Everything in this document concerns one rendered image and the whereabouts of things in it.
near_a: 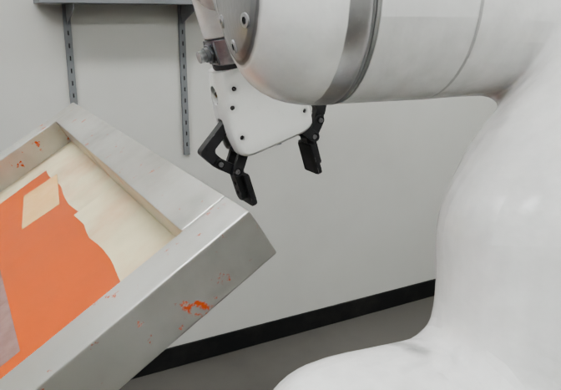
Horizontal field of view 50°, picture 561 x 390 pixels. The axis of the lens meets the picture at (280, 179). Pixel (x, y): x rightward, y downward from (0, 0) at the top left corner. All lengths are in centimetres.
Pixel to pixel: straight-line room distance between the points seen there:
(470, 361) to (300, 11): 13
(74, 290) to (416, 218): 326
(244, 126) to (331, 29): 46
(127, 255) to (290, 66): 32
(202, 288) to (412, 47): 22
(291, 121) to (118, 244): 26
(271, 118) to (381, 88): 45
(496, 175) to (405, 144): 329
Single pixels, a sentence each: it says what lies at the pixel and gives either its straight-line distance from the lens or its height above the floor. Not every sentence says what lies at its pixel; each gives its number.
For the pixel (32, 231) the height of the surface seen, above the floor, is 146.
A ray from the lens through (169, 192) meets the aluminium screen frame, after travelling 47.
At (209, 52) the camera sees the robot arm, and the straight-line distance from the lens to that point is 66.
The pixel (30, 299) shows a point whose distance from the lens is 56.
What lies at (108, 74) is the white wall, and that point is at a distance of 270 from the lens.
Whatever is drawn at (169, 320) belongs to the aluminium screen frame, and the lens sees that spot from 38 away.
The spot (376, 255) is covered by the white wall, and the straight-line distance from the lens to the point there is 358.
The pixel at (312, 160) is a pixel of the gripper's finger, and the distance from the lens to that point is 73.
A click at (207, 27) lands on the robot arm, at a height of 167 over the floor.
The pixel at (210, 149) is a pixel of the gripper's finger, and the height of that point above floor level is 154.
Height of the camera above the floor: 167
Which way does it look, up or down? 15 degrees down
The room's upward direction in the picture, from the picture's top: straight up
